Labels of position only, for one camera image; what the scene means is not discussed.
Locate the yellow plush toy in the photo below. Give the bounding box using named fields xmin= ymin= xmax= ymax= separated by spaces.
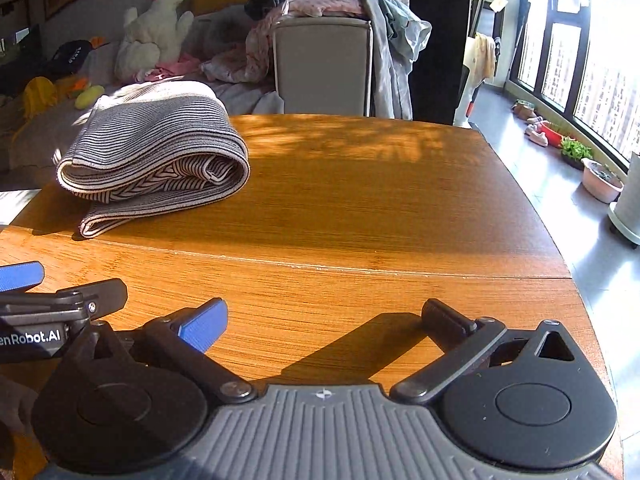
xmin=74 ymin=84 xmax=105 ymax=110

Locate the small green plant tray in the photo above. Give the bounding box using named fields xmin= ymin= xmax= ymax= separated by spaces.
xmin=560 ymin=136 xmax=593 ymax=170

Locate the beige sofa with grey cover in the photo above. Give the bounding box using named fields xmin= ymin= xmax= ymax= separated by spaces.
xmin=0 ymin=8 xmax=374 ymax=191

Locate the dark pillar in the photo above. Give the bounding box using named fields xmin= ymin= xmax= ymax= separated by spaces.
xmin=409 ymin=0 xmax=471 ymax=125

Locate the white plush toy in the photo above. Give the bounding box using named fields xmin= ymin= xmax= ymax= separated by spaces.
xmin=114 ymin=0 xmax=194 ymax=82

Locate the red dish on floor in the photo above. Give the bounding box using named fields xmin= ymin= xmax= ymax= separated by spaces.
xmin=539 ymin=122 xmax=564 ymax=148

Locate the striped grey brown sweater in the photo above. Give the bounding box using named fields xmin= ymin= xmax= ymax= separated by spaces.
xmin=56 ymin=79 xmax=250 ymax=238

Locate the pile of clothes on sofa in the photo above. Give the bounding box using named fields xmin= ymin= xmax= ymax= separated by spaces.
xmin=201 ymin=0 xmax=432 ymax=120

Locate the white standing garment steamer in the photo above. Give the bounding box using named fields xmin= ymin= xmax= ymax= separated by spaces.
xmin=454 ymin=0 xmax=509 ymax=128

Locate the pink bowl planter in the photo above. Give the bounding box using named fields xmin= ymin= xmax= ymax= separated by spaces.
xmin=582 ymin=158 xmax=624 ymax=204

